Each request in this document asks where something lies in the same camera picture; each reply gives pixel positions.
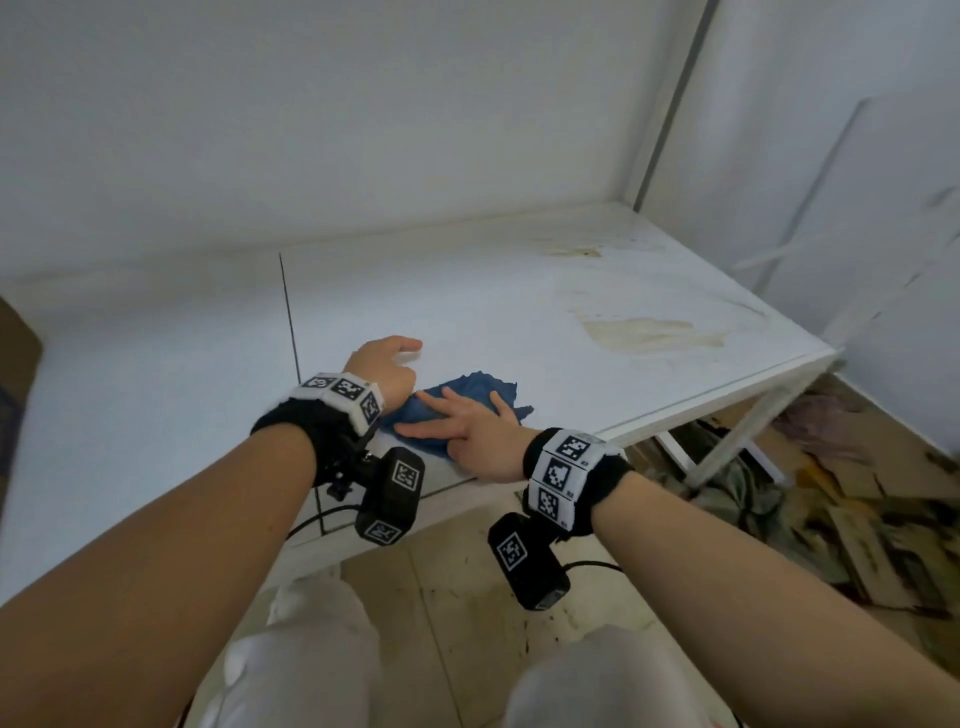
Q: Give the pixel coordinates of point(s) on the person's right hand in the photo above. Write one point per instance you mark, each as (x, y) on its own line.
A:
(484, 442)

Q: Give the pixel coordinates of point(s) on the person's left hand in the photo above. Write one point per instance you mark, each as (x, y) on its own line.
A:
(386, 375)

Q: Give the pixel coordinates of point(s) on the person's right thumb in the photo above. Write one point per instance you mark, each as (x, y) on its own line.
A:
(421, 430)

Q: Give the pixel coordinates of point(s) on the person's left fingers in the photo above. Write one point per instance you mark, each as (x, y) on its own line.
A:
(405, 346)

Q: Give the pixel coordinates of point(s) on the blue cleaning cloth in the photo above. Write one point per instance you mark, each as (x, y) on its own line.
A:
(469, 390)

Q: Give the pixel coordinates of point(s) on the person's right forearm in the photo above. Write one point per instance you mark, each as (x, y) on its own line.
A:
(757, 607)

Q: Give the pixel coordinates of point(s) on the person's left forearm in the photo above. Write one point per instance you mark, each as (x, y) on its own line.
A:
(157, 570)

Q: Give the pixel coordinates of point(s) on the left wristband with marker tiles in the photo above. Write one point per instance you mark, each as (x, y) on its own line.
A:
(341, 409)

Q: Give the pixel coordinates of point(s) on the wristband with marker tiles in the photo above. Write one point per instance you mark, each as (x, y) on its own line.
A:
(341, 409)
(574, 472)

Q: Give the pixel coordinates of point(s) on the right wristband with marker tiles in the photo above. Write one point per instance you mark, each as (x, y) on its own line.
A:
(574, 472)

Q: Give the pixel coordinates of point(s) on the person's left leg white trousers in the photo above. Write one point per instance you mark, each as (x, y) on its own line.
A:
(300, 660)

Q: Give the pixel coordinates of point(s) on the person's leg white trousers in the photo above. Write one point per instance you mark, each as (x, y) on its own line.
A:
(600, 682)
(300, 660)

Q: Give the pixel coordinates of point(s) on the crumpled grey-green fabric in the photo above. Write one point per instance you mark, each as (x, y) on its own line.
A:
(724, 480)

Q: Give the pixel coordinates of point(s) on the person's right leg white trousers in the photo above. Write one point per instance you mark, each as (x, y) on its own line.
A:
(600, 682)

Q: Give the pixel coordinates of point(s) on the pile of torn cardboard scraps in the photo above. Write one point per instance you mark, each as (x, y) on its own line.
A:
(877, 502)

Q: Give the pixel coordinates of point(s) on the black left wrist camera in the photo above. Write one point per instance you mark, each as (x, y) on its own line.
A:
(391, 495)

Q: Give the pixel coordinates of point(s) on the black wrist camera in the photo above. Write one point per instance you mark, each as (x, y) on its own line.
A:
(391, 495)
(529, 562)

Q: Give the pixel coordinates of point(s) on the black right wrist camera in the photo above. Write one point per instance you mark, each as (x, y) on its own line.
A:
(529, 562)

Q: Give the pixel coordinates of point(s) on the white metal table frame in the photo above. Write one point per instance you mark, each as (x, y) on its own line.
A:
(739, 431)

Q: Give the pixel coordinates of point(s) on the white corner post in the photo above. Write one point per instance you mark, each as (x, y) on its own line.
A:
(667, 105)

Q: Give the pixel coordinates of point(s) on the white metal rack frame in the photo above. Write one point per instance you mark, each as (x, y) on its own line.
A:
(862, 247)

